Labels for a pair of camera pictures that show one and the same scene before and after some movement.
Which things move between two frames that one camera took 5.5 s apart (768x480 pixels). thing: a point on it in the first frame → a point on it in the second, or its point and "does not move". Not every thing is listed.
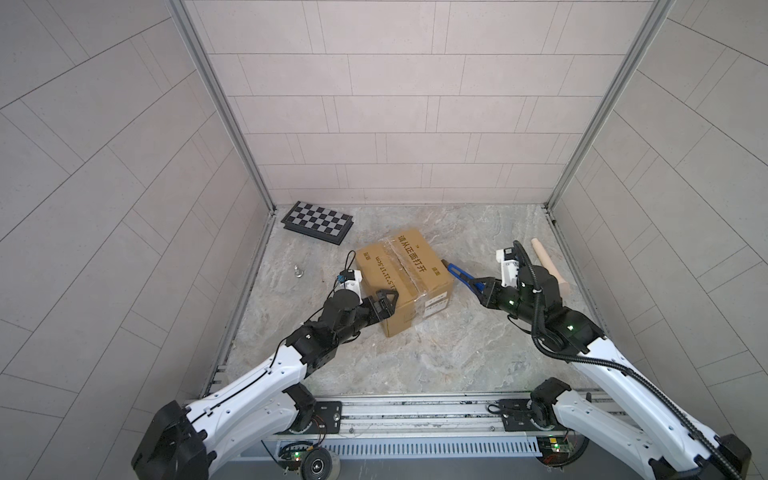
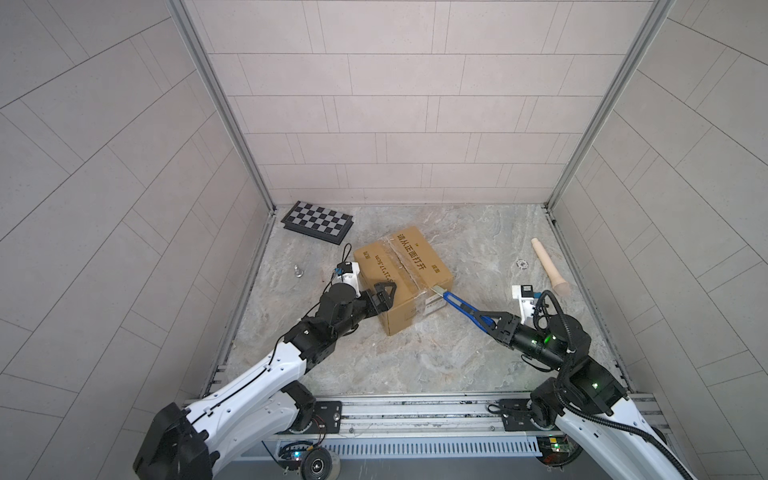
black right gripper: (491, 286) → (506, 328)
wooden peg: (548, 264) does not move
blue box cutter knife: (461, 274) → (480, 321)
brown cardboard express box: (405, 264) does not move
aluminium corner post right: (658, 14) does not move
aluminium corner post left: (184, 17) does not move
